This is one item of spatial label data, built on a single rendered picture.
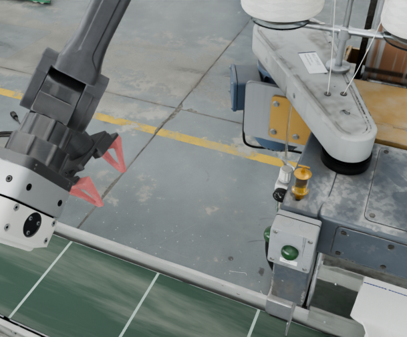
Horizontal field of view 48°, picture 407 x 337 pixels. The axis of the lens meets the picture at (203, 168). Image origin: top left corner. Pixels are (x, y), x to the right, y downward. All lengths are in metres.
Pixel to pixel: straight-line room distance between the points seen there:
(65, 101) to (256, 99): 0.58
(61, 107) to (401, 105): 0.72
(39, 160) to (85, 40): 0.18
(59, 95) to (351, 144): 0.48
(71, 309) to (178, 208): 1.01
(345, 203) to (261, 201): 1.86
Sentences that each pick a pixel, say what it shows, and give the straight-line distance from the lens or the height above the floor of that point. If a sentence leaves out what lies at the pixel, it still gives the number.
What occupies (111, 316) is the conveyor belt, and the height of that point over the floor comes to 0.38.
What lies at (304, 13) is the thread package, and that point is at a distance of 0.91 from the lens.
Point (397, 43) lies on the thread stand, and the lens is 0.92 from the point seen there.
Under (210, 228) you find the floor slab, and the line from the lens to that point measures 2.50.
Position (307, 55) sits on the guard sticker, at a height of 1.42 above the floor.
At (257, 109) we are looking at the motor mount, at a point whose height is 1.24.
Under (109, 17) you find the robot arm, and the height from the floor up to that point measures 1.64.
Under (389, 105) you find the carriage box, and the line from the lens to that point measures 1.08.
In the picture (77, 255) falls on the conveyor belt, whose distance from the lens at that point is 2.00.
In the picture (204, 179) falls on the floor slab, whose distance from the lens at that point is 2.77.
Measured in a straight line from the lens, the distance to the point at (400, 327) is 1.27.
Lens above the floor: 1.90
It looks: 42 degrees down
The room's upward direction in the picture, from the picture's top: 2 degrees counter-clockwise
